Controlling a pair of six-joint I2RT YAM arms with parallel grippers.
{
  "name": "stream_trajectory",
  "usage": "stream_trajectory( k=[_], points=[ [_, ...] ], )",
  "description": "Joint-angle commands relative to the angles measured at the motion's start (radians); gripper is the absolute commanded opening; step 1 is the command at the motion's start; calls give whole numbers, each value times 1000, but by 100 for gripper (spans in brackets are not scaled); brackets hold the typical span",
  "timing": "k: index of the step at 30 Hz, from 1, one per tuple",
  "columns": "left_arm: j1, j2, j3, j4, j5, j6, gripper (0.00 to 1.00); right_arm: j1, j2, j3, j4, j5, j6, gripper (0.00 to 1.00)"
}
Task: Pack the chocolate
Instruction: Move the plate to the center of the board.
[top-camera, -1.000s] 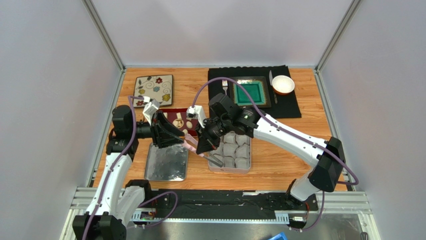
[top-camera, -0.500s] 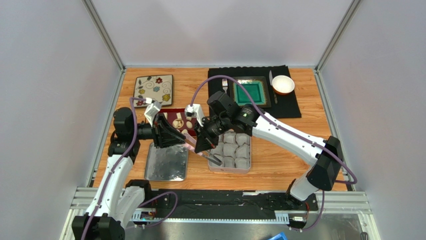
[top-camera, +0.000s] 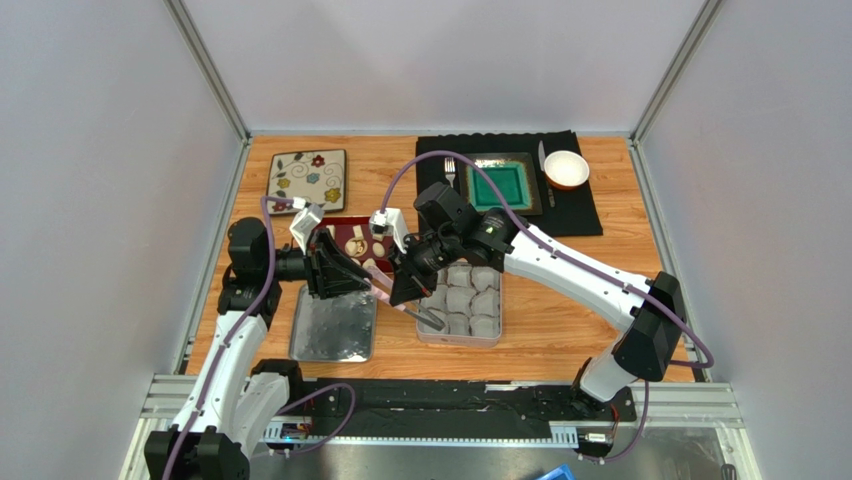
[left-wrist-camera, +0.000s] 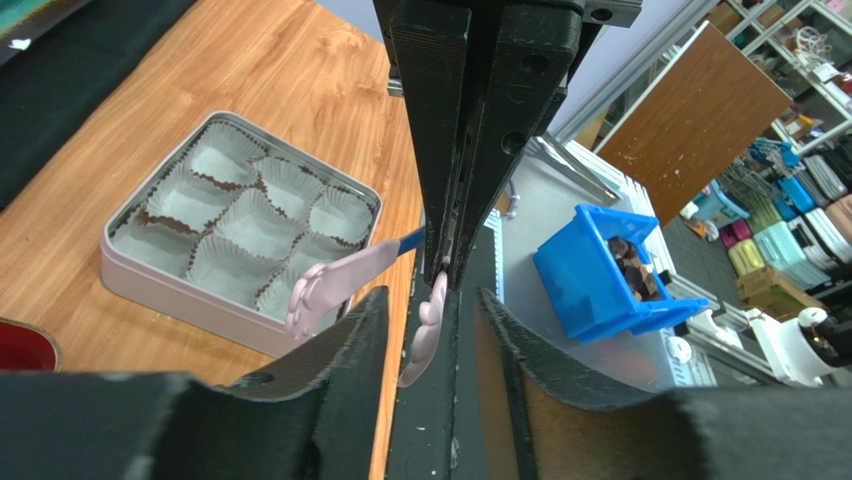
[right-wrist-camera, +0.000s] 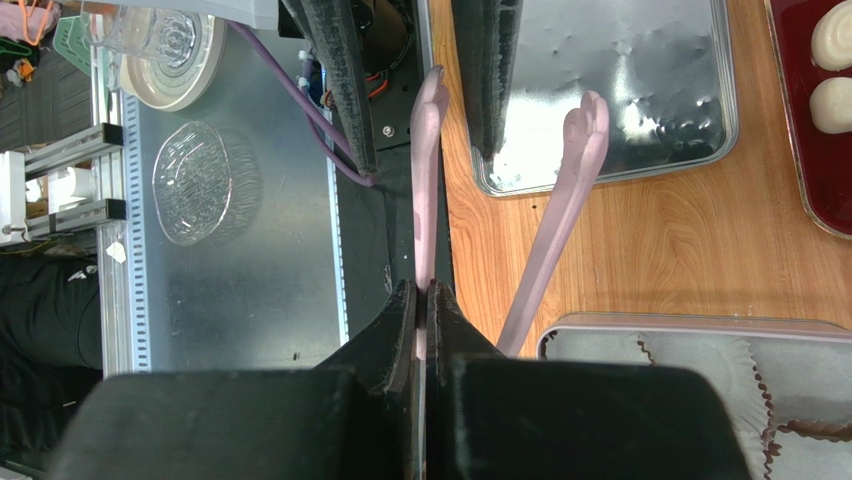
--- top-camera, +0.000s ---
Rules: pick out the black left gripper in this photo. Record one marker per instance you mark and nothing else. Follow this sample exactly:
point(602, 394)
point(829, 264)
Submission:
point(331, 272)

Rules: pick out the silver tin lid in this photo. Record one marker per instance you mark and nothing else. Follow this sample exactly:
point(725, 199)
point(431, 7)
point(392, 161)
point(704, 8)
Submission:
point(334, 330)

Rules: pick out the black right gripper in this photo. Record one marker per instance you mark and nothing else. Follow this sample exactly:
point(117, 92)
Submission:
point(411, 267)

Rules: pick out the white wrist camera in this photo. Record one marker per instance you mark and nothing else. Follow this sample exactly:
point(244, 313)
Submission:
point(390, 222)
point(308, 216)

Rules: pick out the black cloth placemat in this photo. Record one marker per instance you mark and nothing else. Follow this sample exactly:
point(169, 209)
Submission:
point(565, 212)

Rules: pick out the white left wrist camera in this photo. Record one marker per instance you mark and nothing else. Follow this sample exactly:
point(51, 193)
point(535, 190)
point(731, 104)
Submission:
point(308, 216)

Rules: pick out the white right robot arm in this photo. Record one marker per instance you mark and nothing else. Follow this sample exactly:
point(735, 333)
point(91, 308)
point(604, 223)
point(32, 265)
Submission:
point(648, 313)

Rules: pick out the silver fork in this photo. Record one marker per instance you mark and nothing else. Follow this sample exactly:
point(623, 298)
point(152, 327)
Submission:
point(450, 172)

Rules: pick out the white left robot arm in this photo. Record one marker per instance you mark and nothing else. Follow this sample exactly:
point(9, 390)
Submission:
point(214, 434)

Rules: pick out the green square plate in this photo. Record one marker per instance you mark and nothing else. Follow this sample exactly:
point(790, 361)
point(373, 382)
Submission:
point(512, 173)

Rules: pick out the pink metal tin box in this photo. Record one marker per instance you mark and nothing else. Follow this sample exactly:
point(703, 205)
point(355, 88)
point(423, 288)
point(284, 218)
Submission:
point(468, 299)

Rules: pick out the floral square plate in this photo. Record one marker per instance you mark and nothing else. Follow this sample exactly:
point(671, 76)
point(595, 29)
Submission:
point(318, 176)

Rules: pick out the red lacquer tray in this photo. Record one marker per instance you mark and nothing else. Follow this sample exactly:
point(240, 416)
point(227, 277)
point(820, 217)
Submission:
point(341, 229)

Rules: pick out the white orange bowl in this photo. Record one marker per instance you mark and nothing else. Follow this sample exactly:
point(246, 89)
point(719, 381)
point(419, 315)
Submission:
point(566, 170)

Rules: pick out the white oval chocolate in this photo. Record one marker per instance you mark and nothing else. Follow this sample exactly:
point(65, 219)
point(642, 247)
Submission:
point(378, 250)

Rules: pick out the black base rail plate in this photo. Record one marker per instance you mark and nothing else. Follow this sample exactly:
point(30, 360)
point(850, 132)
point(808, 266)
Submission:
point(439, 410)

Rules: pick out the blue plastic object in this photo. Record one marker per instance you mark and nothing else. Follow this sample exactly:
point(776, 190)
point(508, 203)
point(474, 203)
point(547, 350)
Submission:
point(562, 472)

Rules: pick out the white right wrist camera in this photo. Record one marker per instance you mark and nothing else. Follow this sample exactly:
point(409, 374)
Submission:
point(390, 222)

